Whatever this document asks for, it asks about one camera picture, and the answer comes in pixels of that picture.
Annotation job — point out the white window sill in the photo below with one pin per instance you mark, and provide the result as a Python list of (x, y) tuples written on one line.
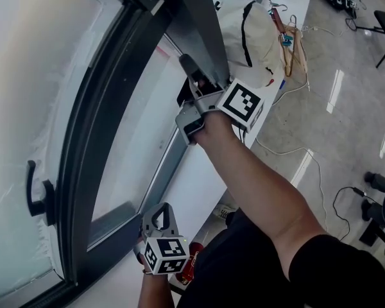
[(199, 178)]

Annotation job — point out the black window frame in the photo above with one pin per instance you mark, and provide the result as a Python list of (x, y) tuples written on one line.
[(83, 140)]

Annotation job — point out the person's right forearm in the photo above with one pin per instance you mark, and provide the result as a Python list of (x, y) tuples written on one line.
[(244, 178)]

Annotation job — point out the white sneaker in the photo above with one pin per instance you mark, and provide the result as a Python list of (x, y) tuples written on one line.
[(224, 211)]

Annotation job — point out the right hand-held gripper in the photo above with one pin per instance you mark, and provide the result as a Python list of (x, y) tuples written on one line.
[(240, 103)]

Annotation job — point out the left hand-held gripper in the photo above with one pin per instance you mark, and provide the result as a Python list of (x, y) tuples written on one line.
[(167, 252)]

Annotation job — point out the wooden clothes hanger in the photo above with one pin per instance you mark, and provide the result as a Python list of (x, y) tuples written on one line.
[(296, 50)]

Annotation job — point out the brown hanger with teal clips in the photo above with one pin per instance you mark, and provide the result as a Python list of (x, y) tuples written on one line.
[(277, 21)]

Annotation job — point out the frosted sash window pane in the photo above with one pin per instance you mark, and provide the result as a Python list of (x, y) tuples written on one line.
[(25, 75)]

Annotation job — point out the person's body in black clothes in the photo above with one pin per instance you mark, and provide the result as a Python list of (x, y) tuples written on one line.
[(244, 274)]

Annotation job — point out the person's left forearm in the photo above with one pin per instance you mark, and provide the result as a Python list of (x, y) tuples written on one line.
[(154, 290)]

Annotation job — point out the blue pen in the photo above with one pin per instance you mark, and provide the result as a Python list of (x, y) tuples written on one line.
[(282, 84)]

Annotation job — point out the clear window glass pane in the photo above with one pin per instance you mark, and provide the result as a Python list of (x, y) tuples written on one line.
[(138, 124)]

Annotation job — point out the red fire extinguisher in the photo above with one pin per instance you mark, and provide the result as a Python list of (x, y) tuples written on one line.
[(197, 250)]

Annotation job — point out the black floor box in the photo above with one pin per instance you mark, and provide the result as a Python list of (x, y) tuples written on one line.
[(372, 234)]

